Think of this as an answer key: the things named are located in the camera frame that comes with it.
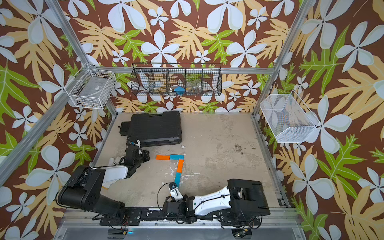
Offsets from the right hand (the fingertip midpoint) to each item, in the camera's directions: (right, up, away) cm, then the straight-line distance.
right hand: (171, 204), depth 79 cm
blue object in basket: (+3, +65, +15) cm, 67 cm away
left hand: (-17, +27, +16) cm, 36 cm away
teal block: (+1, +22, +16) cm, 28 cm away
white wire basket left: (-49, +64, +9) cm, 81 cm away
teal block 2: (+3, +11, +8) cm, 14 cm away
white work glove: (-38, +20, +16) cm, 46 cm away
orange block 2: (+3, +17, +13) cm, 22 cm away
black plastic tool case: (-16, +40, +23) cm, 48 cm away
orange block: (-8, +22, +15) cm, 28 cm away
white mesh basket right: (+64, +47, +2) cm, 80 cm away
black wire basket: (+1, +74, +18) cm, 76 cm away
